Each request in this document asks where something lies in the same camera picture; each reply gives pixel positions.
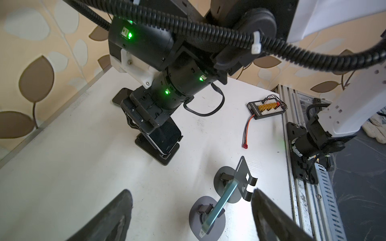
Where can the black charger board with connectors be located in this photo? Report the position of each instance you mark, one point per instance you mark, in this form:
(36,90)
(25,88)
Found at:
(270,106)

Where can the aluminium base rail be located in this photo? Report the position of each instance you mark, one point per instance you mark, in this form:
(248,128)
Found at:
(314,207)

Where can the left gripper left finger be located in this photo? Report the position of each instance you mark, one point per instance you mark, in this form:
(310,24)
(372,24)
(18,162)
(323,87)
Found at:
(111,223)

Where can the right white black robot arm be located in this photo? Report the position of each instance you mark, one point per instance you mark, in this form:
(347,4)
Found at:
(190,53)

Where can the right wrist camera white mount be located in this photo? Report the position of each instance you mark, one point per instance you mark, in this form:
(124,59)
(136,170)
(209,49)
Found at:
(125,62)

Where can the silver phone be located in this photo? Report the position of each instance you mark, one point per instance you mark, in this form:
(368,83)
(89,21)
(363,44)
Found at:
(165,137)

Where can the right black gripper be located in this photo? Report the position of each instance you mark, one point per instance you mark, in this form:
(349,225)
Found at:
(142,111)

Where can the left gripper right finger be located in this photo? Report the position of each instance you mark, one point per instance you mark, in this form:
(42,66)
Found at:
(272,224)

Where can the green phone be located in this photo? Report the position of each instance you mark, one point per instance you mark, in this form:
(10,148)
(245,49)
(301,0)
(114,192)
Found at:
(123,94)
(216,211)

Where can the black rectangular stand back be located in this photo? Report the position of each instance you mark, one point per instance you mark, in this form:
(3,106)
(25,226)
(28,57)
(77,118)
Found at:
(146,146)

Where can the round black stand front right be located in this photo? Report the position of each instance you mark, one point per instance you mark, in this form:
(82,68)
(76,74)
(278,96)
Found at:
(242,178)

